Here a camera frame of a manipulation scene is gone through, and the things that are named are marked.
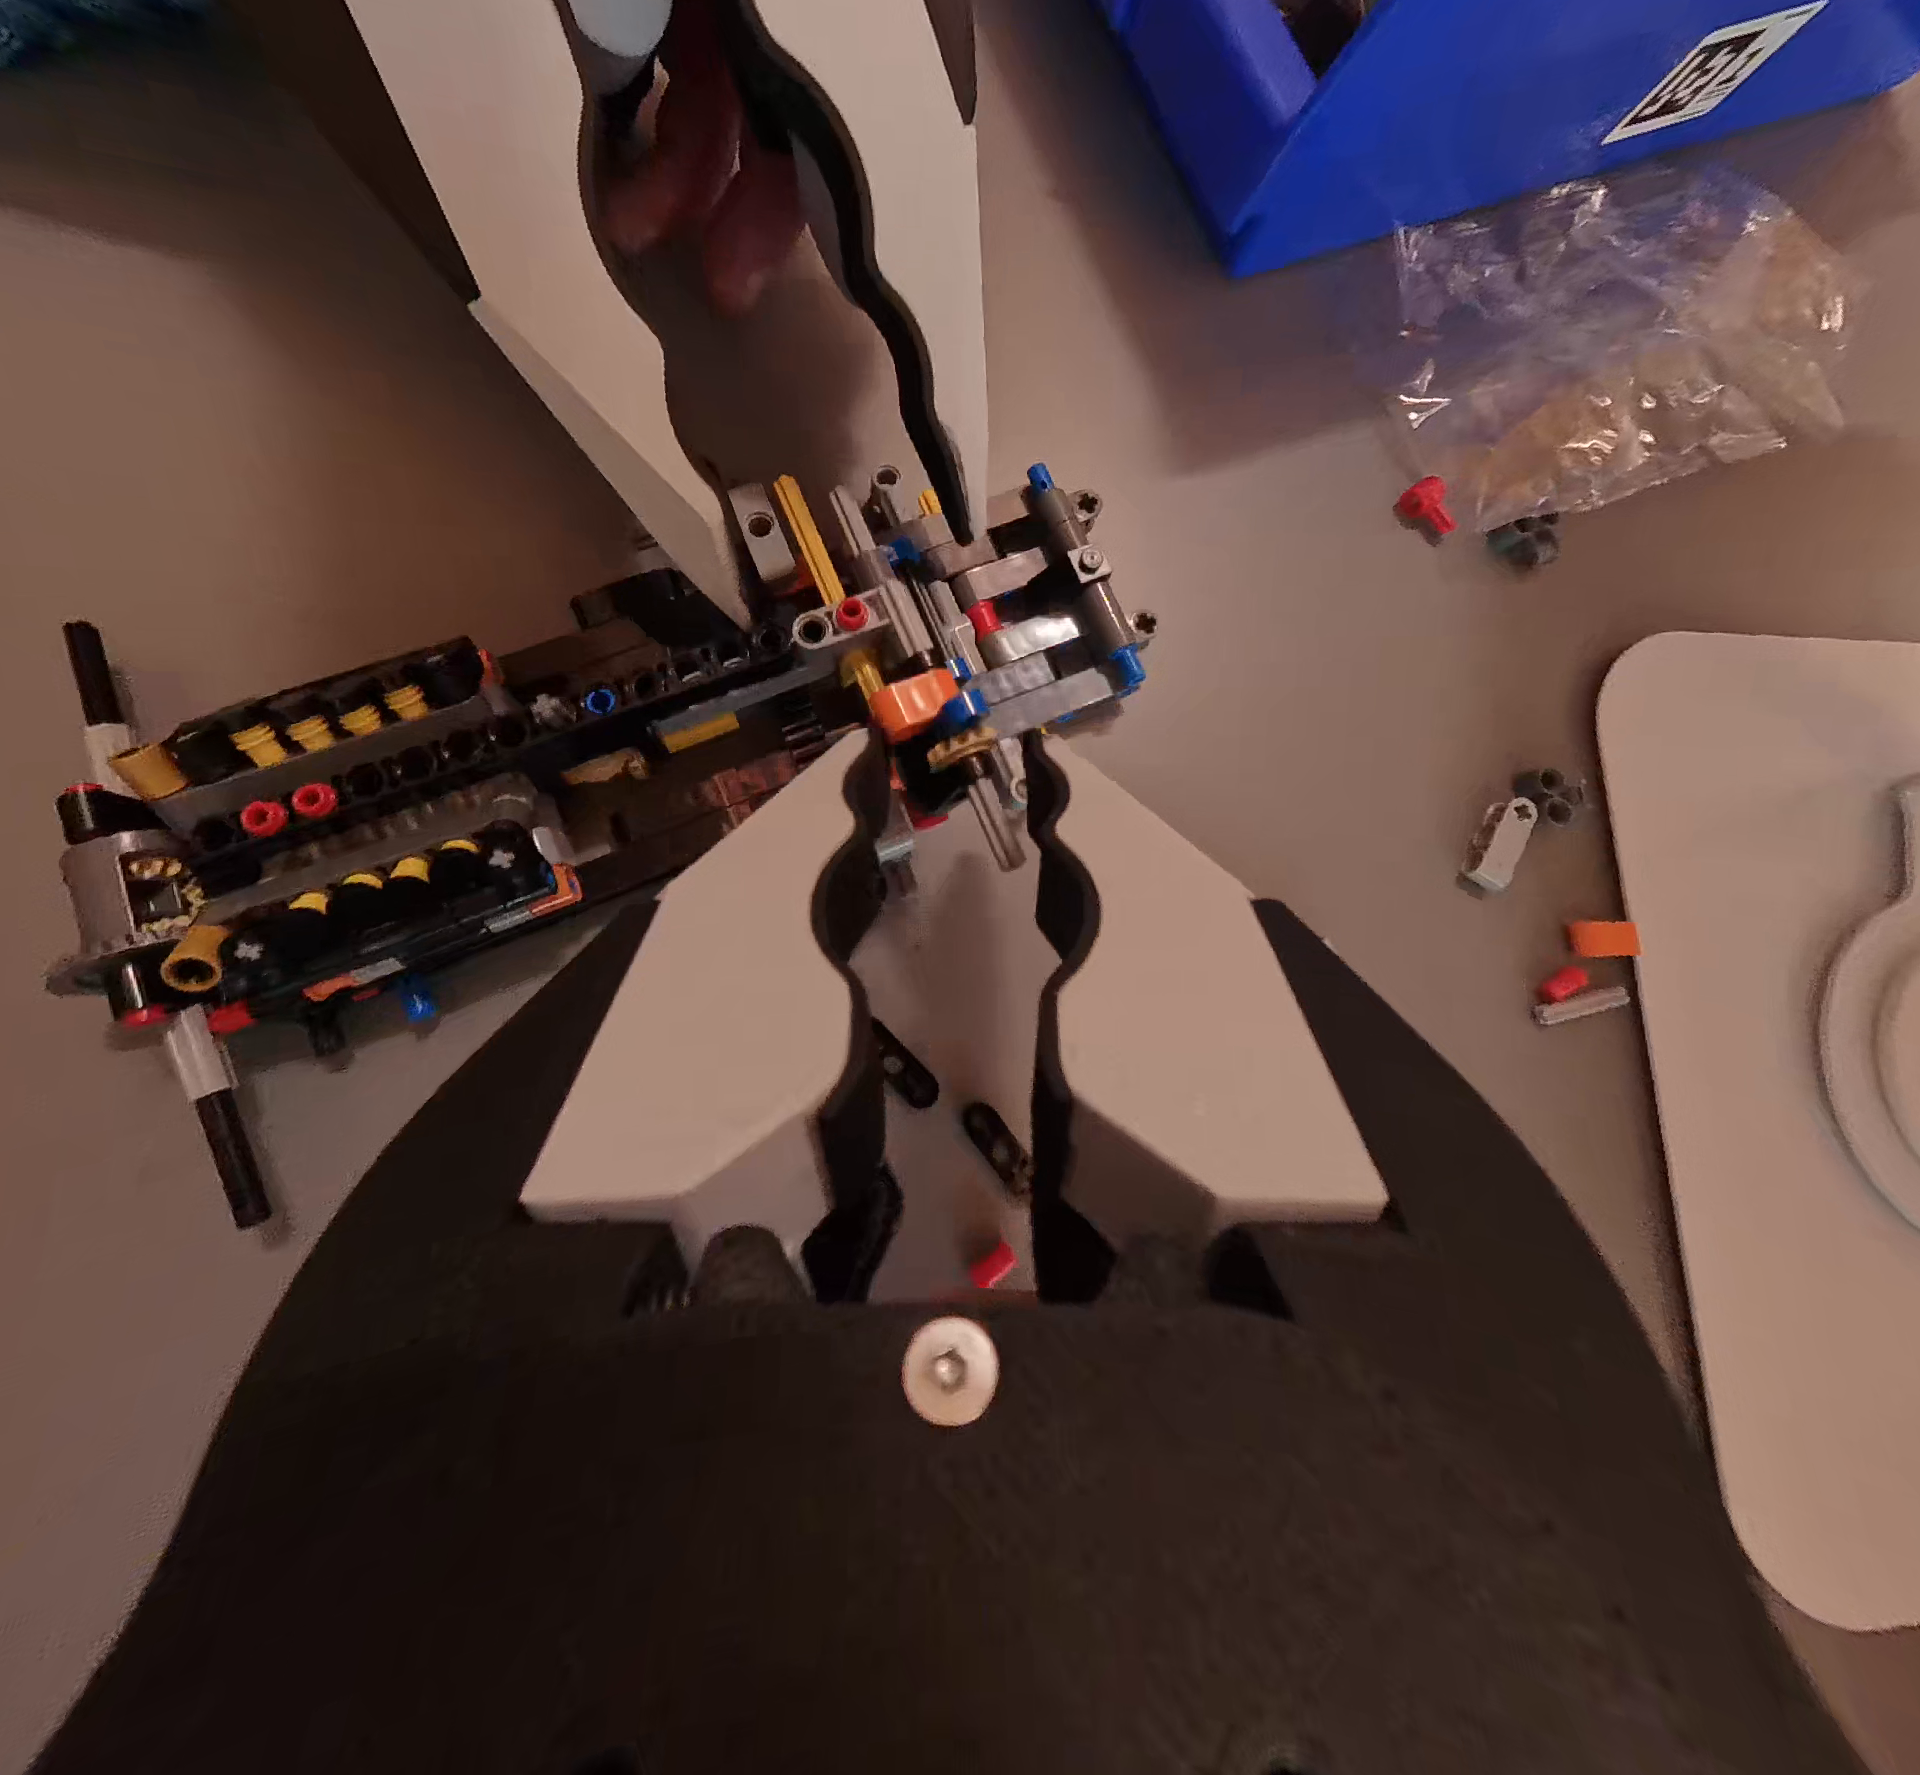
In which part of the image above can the blue bin with white tag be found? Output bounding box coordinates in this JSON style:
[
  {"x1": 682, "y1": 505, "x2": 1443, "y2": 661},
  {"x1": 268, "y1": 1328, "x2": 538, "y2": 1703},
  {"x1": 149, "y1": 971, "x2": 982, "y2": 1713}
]
[{"x1": 1020, "y1": 0, "x2": 1920, "y2": 280}]

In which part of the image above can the lego vehicle chassis model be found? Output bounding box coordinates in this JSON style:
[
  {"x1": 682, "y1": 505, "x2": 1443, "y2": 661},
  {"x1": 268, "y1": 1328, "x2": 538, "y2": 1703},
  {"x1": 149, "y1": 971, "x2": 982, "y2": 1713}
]
[{"x1": 45, "y1": 463, "x2": 1160, "y2": 1229}]

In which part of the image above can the person's left hand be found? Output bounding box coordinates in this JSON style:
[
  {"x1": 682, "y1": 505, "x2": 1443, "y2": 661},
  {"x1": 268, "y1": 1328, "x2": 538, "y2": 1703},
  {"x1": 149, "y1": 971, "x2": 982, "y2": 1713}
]
[{"x1": 598, "y1": 0, "x2": 844, "y2": 317}]

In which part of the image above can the white folding stand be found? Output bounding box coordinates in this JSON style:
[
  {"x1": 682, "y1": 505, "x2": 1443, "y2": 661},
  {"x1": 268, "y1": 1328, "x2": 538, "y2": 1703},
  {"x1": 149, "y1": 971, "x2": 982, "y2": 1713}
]
[{"x1": 1594, "y1": 631, "x2": 1920, "y2": 1639}]

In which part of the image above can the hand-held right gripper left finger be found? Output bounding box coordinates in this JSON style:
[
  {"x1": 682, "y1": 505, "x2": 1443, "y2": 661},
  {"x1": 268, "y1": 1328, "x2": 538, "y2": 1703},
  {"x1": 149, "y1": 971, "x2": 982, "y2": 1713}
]
[{"x1": 519, "y1": 728, "x2": 907, "y2": 1308}]

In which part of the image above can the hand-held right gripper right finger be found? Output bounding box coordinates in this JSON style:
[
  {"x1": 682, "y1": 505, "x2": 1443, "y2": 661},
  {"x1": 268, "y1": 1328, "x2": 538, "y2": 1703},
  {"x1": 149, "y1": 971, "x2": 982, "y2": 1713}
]
[{"x1": 1024, "y1": 732, "x2": 1393, "y2": 1305}]

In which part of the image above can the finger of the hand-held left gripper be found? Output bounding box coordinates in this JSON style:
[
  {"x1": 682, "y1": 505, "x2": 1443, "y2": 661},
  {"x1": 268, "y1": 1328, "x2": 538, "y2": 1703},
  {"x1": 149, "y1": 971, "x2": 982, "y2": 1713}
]
[
  {"x1": 304, "y1": 0, "x2": 753, "y2": 620},
  {"x1": 717, "y1": 0, "x2": 997, "y2": 551}
]

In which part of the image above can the clear plastic parts bag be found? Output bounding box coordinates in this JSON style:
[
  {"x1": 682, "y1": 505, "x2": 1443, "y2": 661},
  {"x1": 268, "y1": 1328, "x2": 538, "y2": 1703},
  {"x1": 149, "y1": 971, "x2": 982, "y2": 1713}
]
[{"x1": 1358, "y1": 163, "x2": 1870, "y2": 536}]

